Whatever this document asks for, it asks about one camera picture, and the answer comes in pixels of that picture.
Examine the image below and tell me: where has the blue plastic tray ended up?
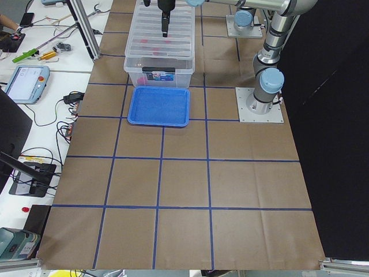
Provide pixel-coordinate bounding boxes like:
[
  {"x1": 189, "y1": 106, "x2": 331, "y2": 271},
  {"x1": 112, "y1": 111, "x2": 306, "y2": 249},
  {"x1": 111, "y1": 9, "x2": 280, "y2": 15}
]
[{"x1": 127, "y1": 86, "x2": 190, "y2": 128}]

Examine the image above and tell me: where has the clear plastic storage box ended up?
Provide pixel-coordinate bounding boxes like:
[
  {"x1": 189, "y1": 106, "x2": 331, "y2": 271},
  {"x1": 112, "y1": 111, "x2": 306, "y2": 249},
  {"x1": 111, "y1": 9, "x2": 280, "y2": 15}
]
[{"x1": 123, "y1": 57, "x2": 195, "y2": 88}]

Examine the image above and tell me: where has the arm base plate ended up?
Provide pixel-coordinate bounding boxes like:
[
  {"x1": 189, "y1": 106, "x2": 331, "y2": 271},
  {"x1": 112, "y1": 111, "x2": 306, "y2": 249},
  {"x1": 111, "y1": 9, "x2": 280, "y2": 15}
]
[
  {"x1": 235, "y1": 87, "x2": 284, "y2": 123},
  {"x1": 225, "y1": 15, "x2": 263, "y2": 39}
]

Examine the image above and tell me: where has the blue teach pendant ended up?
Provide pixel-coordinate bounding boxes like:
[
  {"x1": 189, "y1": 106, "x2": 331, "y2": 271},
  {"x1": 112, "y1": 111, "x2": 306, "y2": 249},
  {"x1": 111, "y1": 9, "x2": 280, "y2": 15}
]
[{"x1": 5, "y1": 65, "x2": 50, "y2": 104}]

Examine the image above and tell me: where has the aluminium frame post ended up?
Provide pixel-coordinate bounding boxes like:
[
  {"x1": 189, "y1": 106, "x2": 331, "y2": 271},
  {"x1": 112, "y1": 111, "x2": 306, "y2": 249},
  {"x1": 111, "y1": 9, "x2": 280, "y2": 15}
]
[{"x1": 66, "y1": 0, "x2": 100, "y2": 61}]

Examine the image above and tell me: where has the green handled reacher grabber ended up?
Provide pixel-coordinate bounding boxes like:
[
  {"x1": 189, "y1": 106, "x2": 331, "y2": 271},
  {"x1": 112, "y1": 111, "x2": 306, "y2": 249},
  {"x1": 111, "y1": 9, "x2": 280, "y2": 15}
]
[{"x1": 12, "y1": 9, "x2": 102, "y2": 63}]

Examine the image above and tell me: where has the black box latch handle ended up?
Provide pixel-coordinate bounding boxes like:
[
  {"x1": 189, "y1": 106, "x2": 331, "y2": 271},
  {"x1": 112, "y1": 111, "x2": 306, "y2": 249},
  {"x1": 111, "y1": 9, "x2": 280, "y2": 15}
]
[{"x1": 142, "y1": 66, "x2": 176, "y2": 73}]

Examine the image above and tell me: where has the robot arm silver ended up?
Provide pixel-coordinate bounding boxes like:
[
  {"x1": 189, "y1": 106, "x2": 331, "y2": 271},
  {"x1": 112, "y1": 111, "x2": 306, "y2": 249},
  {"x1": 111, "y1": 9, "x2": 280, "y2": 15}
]
[
  {"x1": 236, "y1": 1, "x2": 316, "y2": 115},
  {"x1": 156, "y1": 1, "x2": 263, "y2": 39}
]

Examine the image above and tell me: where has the black power adapter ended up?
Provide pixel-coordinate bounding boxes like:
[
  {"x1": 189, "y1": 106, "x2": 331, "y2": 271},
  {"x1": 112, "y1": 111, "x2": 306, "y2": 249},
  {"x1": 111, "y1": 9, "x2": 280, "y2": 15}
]
[{"x1": 63, "y1": 92, "x2": 85, "y2": 104}]

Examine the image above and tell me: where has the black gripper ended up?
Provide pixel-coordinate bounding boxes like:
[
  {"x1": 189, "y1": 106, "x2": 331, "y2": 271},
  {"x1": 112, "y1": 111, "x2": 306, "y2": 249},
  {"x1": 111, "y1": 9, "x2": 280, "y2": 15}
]
[{"x1": 144, "y1": 0, "x2": 175, "y2": 38}]

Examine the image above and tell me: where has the clear plastic box lid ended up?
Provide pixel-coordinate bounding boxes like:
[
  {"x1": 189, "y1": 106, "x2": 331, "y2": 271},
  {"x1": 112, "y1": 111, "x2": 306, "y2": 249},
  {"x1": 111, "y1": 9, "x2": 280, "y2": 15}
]
[{"x1": 125, "y1": 1, "x2": 195, "y2": 60}]

